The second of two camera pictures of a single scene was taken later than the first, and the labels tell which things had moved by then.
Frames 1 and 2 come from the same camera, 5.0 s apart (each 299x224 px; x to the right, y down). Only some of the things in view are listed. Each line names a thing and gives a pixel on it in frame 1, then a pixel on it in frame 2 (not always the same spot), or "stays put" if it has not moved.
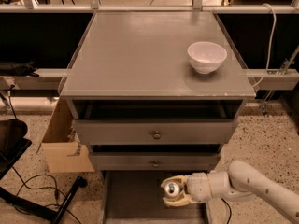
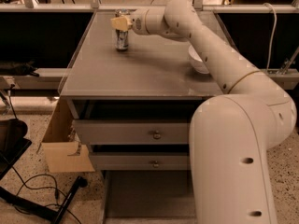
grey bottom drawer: (135, 197) stays put
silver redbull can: (172, 189) -> (121, 41)
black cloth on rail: (16, 68) stays put
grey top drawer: (157, 121) stays put
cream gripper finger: (183, 178) -> (122, 23)
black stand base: (41, 209) stays put
